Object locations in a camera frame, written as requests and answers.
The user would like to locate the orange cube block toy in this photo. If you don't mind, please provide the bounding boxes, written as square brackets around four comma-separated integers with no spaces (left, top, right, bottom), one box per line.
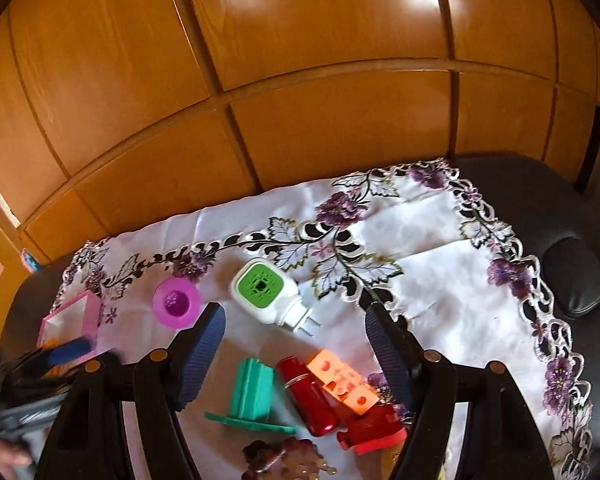
[305,349,381,417]

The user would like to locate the red metallic cylinder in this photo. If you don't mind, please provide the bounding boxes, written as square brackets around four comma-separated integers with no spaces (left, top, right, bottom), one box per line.
[276,356,338,438]

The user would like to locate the person's left hand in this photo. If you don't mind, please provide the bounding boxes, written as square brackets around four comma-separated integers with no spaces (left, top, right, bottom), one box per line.
[0,436,36,471]

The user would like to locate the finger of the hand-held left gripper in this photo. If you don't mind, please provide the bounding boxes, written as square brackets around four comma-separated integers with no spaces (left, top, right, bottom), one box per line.
[0,335,122,387]

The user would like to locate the white embroidered floral tablecloth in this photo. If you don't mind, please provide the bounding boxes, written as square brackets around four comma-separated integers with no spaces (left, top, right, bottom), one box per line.
[50,157,596,480]

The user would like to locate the wooden panelled wardrobe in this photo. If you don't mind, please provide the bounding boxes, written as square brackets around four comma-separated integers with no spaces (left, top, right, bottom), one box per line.
[0,0,600,271]

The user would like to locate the pink storage box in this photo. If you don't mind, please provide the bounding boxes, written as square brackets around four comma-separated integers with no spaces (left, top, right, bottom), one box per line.
[36,290,103,363]

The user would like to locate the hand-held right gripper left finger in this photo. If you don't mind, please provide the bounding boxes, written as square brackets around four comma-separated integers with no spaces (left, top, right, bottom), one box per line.
[34,302,227,480]

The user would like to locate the white green plug-in device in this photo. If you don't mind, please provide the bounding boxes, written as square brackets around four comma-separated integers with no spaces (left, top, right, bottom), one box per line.
[230,258,323,335]

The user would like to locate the teal plastic toy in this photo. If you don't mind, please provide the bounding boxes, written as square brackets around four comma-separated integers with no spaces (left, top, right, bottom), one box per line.
[204,357,297,436]

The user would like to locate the black leather cushion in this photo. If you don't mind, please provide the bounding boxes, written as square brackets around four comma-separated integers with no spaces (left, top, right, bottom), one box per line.
[542,237,600,318]

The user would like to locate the purple plastic cup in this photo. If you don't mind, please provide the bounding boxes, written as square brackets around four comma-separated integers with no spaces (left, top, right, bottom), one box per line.
[152,278,202,331]

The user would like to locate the brown grape ornament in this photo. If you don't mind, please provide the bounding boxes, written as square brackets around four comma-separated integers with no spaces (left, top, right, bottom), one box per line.
[242,437,338,480]

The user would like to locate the red puzzle piece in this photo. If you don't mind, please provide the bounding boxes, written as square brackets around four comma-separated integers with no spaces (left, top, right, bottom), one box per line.
[336,400,408,456]

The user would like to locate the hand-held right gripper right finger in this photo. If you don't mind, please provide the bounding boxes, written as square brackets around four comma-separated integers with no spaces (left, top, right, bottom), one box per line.
[364,302,556,480]

